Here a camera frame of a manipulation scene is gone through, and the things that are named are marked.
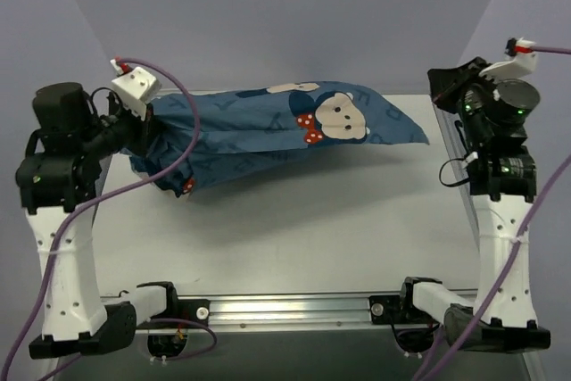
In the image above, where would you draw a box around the blue cartoon print pillowcase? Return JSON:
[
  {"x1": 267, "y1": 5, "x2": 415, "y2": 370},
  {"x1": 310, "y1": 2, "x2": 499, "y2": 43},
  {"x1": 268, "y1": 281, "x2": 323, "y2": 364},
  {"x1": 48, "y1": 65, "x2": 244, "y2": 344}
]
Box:
[{"x1": 129, "y1": 81, "x2": 428, "y2": 196}]

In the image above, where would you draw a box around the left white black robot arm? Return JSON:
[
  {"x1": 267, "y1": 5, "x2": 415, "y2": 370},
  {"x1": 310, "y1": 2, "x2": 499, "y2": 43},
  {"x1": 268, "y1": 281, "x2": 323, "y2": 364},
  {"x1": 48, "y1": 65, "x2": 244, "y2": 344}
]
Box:
[{"x1": 15, "y1": 82, "x2": 180, "y2": 360}]

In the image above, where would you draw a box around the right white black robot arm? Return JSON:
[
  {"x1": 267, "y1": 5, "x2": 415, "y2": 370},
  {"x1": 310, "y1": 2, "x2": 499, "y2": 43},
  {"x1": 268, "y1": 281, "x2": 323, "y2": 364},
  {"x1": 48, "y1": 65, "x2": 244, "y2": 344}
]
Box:
[{"x1": 396, "y1": 48, "x2": 550, "y2": 353}]

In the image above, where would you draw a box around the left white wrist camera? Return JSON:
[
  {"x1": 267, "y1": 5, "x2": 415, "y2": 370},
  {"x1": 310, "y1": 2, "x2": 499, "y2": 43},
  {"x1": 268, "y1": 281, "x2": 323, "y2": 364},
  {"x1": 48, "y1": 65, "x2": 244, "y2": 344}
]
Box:
[{"x1": 110, "y1": 59, "x2": 161, "y2": 120}]

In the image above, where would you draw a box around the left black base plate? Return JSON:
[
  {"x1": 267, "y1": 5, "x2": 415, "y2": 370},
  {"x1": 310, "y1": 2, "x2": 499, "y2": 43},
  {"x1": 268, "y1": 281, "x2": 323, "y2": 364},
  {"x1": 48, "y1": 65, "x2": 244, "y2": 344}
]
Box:
[{"x1": 171, "y1": 298, "x2": 211, "y2": 326}]

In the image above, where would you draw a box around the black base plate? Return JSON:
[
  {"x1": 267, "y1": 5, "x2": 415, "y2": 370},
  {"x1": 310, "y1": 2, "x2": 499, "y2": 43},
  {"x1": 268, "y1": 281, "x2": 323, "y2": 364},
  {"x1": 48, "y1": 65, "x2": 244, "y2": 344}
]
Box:
[
  {"x1": 368, "y1": 294, "x2": 407, "y2": 325},
  {"x1": 171, "y1": 298, "x2": 211, "y2": 326}
]

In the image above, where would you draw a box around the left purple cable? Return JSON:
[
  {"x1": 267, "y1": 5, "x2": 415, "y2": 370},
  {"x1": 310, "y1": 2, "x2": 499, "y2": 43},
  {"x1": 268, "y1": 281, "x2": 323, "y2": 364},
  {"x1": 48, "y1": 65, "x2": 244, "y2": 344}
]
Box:
[{"x1": 0, "y1": 57, "x2": 219, "y2": 373}]

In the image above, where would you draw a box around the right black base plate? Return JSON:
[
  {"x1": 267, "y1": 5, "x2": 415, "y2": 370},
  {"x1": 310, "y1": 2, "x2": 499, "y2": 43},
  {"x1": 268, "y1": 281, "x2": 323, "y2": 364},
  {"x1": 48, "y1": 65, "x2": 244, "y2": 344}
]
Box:
[{"x1": 368, "y1": 294, "x2": 407, "y2": 325}]

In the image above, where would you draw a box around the aluminium front rail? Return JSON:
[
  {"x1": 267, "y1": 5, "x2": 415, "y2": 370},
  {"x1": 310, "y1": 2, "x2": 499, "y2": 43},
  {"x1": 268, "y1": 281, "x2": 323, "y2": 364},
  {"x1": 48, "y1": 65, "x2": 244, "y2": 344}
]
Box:
[{"x1": 178, "y1": 292, "x2": 436, "y2": 333}]

